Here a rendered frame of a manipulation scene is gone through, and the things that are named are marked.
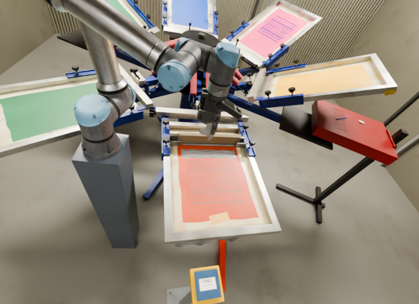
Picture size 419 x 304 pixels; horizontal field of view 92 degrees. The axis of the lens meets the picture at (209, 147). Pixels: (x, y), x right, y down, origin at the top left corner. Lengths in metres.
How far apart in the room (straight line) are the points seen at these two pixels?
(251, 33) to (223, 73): 1.97
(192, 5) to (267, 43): 0.95
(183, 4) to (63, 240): 2.59
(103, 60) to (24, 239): 1.75
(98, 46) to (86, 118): 0.24
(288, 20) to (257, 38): 0.39
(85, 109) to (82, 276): 1.47
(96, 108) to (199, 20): 2.03
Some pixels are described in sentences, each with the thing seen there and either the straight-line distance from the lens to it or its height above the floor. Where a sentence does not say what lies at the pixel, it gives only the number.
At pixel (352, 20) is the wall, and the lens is 5.16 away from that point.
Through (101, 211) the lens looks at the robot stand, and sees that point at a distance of 1.36.
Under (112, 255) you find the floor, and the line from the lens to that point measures 2.02.
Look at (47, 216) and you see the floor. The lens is 2.30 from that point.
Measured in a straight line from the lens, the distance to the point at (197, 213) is 1.08.
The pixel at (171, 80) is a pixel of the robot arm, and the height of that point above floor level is 1.66.
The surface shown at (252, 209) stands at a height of 0.95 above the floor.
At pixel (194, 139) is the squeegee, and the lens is 1.27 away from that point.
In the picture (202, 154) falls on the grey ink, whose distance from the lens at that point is 1.29.
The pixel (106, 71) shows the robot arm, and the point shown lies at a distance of 0.86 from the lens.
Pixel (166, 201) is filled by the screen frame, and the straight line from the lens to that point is 1.05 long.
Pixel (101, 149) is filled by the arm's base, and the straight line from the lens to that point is 0.92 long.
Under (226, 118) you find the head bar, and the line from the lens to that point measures 1.51.
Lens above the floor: 1.93
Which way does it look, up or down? 46 degrees down
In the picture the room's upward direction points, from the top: 18 degrees clockwise
